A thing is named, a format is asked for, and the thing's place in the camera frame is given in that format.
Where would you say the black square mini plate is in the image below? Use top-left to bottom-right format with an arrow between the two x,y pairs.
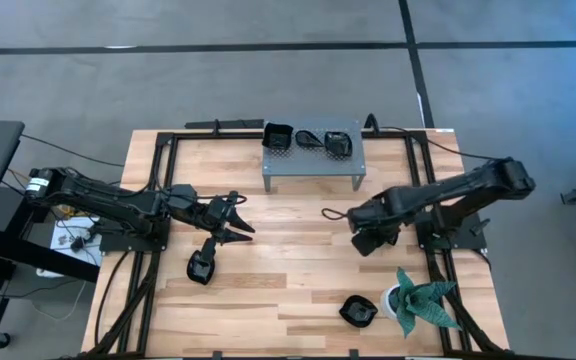
261,121 -> 295,152

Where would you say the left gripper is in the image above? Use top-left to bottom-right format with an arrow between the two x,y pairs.
200,192 -> 257,246

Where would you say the black floor cable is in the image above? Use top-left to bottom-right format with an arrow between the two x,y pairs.
19,132 -> 126,168

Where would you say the black aluminium table frame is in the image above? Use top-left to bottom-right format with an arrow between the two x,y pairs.
83,127 -> 510,360

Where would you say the white power strip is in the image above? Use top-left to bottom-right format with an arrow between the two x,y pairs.
35,215 -> 103,279

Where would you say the black teardrop mini plate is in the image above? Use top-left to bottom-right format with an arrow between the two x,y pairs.
294,129 -> 326,150

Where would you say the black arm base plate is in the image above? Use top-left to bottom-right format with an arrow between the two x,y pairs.
413,208 -> 488,252
98,213 -> 172,253

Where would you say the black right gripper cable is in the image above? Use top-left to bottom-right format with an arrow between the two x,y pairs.
320,207 -> 352,223

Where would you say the black flat bar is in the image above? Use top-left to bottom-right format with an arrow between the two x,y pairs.
184,118 -> 266,131

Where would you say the grey perforated metal shelf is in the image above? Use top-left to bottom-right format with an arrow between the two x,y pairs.
261,117 -> 368,193

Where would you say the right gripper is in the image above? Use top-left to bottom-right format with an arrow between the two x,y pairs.
346,191 -> 405,258

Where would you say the yellow cable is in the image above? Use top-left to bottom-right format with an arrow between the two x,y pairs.
7,168 -> 105,221

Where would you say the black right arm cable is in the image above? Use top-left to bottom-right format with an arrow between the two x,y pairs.
381,125 -> 512,165

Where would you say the green plant in white pot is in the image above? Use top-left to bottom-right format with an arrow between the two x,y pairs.
379,266 -> 463,340

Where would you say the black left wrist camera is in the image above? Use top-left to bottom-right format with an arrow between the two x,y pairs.
195,236 -> 218,266

